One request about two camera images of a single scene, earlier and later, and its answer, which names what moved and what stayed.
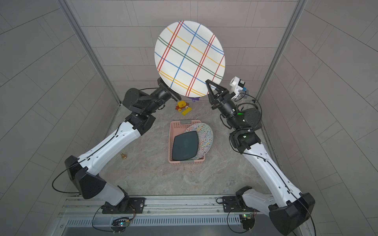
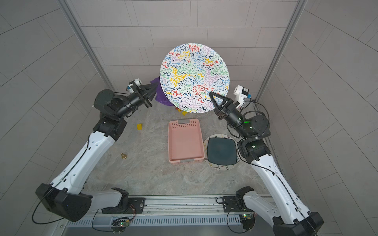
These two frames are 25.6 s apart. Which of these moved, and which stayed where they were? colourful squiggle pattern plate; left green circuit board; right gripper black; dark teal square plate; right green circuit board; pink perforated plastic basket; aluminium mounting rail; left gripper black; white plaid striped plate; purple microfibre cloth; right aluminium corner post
Moved: white plaid striped plate; left gripper black; purple microfibre cloth; dark teal square plate; colourful squiggle pattern plate
Stayed: right gripper black; left green circuit board; aluminium mounting rail; right green circuit board; right aluminium corner post; pink perforated plastic basket
